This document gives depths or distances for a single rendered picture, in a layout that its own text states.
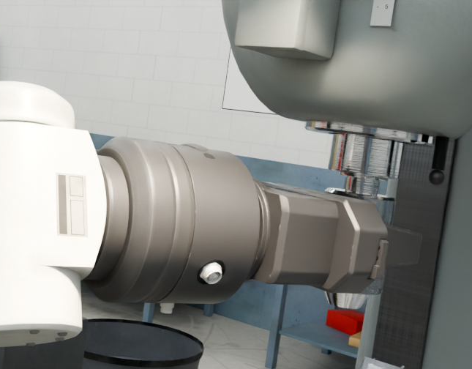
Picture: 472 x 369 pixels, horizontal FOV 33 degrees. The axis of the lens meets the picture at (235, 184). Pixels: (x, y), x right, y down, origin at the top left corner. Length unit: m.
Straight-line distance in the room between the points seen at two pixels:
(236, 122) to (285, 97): 5.42
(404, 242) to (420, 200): 0.40
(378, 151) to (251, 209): 0.11
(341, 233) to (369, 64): 0.10
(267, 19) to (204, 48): 5.76
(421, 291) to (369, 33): 0.52
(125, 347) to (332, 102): 2.40
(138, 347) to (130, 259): 2.41
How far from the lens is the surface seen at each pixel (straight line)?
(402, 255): 0.51
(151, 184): 0.39
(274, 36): 0.41
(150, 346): 2.79
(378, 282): 0.51
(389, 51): 0.43
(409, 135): 0.49
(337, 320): 4.97
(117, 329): 2.79
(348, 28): 0.44
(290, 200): 0.43
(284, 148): 5.61
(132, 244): 0.39
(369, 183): 0.51
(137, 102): 6.57
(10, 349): 0.75
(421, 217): 0.90
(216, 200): 0.41
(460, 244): 0.89
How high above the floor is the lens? 1.29
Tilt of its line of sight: 3 degrees down
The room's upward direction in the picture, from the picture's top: 8 degrees clockwise
